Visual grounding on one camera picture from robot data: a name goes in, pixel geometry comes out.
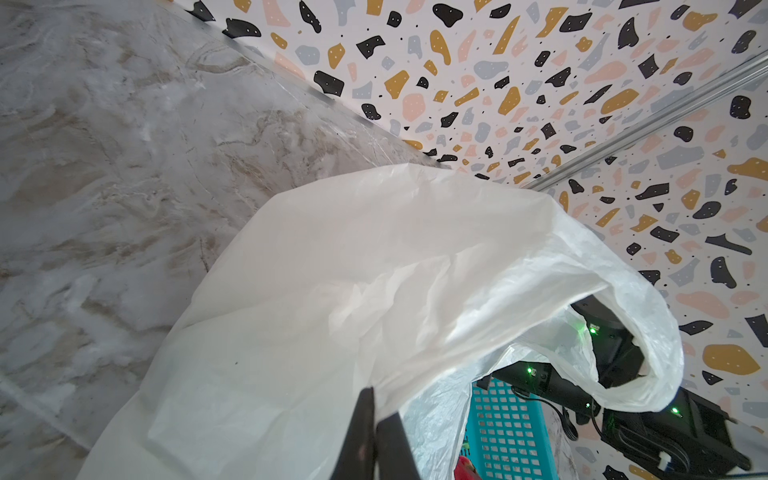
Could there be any red dragon fruit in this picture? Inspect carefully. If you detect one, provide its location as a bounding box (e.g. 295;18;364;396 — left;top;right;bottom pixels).
453;456;481;480

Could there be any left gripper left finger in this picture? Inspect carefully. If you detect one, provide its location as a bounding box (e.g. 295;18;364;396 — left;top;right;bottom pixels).
330;387;376;480

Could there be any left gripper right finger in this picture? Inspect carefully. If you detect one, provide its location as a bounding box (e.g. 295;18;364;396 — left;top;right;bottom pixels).
375;413;421;480

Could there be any teal plastic basket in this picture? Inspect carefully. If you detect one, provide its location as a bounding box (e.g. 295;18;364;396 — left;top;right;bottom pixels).
460;380;558;480

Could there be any white plastic bag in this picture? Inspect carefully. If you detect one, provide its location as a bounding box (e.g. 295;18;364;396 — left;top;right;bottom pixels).
80;164;684;479

